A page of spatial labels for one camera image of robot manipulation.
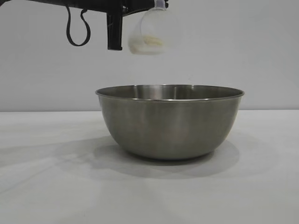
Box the clear plastic measuring cup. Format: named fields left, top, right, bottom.
left=128, top=6, right=182, bottom=56

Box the stainless steel mixing bowl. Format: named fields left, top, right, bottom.
left=94, top=84, right=245, bottom=161

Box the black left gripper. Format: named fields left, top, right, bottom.
left=77, top=0, right=169, bottom=51

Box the white uncooked rice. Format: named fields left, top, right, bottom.
left=132, top=34, right=164, bottom=55

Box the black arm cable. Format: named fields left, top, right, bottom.
left=65, top=6, right=91, bottom=47

